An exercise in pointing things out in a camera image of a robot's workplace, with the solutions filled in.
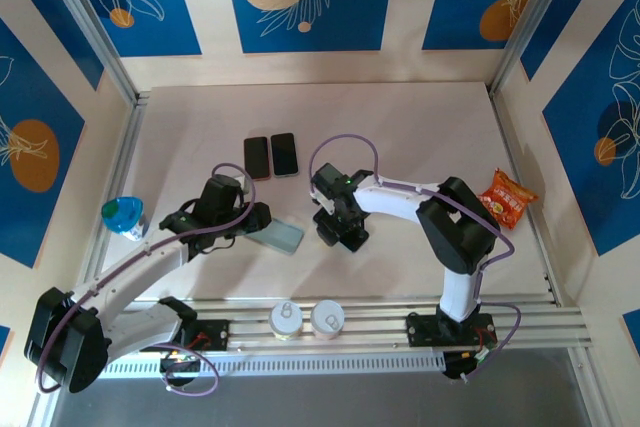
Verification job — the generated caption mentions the teal translucent phone case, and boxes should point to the teal translucent phone case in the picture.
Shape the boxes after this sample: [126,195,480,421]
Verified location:
[243,216,305,253]

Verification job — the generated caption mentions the grey translucent phone case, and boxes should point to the grey translucent phone case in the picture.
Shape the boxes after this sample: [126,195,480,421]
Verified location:
[269,132,300,178]

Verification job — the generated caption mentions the tin can pink label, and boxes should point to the tin can pink label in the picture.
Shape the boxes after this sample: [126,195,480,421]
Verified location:
[309,299,346,341]

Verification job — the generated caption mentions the tin can yellow label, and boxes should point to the tin can yellow label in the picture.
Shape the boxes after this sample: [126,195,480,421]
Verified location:
[269,300,304,341]

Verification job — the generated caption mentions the orange snack bag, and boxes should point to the orange snack bag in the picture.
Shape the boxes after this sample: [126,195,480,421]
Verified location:
[478,167,540,232]

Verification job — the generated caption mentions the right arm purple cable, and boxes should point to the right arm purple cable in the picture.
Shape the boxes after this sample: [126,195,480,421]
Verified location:
[307,133,524,384]

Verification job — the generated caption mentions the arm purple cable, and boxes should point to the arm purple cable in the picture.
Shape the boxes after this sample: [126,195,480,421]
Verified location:
[35,161,259,397]
[307,133,524,384]

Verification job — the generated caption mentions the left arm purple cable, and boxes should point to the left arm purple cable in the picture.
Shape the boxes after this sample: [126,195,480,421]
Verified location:
[35,161,259,397]

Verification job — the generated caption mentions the aluminium rail base frame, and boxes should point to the aluminium rail base frame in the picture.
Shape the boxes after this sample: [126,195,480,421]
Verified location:
[42,296,596,362]

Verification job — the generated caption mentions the aluminium side rail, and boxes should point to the aluminium side rail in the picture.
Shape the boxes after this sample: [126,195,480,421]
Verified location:
[74,90,152,319]

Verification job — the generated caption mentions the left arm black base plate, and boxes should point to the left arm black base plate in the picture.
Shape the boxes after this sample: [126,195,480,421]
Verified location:
[138,319,231,353]

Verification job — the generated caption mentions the white slotted cable duct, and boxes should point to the white slotted cable duct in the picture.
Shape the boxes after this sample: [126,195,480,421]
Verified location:
[62,352,447,381]

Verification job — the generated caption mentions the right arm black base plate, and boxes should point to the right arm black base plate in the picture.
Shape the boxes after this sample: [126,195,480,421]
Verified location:
[405,313,497,348]

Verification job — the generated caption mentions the aluminium frame post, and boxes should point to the aluminium frame post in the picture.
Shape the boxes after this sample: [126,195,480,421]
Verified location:
[37,0,140,104]
[488,0,586,97]

